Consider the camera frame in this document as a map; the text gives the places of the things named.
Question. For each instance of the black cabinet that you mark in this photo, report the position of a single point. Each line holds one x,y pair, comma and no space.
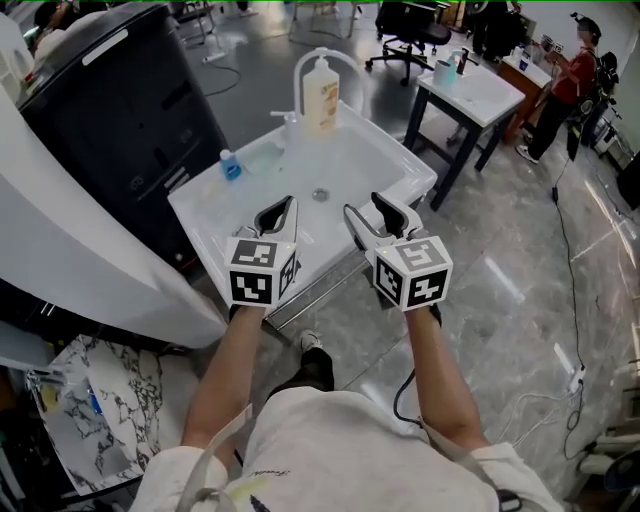
120,120

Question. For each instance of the person's left forearm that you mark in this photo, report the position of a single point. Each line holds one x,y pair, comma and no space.
225,372

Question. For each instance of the white sink on dark stand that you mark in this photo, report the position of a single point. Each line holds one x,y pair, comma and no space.
475,97

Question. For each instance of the small blue liquid bottle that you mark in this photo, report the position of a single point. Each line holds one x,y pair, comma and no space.
231,169

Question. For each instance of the white and teal cup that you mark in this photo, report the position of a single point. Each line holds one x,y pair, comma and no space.
444,72

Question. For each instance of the black office chair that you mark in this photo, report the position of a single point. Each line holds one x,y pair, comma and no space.
410,30

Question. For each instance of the wooden side desk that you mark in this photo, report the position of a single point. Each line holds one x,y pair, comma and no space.
520,85

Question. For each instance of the metal sink base frame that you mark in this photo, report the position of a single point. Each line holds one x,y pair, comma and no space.
320,295

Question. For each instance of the clear soap dish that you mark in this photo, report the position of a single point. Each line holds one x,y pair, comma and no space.
261,157

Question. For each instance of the person's black trouser leg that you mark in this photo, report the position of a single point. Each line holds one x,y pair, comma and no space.
310,370

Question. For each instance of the beige pump lotion bottle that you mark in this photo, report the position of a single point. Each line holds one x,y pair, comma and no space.
320,97

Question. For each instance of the white sink faucet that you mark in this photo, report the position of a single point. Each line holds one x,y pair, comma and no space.
290,130

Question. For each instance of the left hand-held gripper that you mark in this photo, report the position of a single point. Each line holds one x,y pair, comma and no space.
252,287

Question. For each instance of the white ceramic sink basin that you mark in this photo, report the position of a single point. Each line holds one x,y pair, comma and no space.
350,155

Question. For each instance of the marble pattern table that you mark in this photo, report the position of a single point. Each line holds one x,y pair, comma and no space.
100,390

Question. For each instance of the metal sink drain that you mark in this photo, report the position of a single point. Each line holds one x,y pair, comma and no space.
320,194

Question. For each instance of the person's white shoe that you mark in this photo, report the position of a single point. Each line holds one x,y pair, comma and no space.
311,340

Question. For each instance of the person's right forearm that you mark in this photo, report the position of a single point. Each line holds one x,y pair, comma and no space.
440,375

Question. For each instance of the person's white shirt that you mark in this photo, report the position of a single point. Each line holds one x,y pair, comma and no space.
350,450

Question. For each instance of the white power strip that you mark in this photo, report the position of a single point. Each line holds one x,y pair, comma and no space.
577,381

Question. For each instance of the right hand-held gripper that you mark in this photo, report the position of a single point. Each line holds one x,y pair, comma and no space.
422,272

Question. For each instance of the large white curved tub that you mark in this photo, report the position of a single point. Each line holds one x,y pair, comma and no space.
75,240

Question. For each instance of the dark floor fan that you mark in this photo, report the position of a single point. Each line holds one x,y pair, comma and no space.
622,482

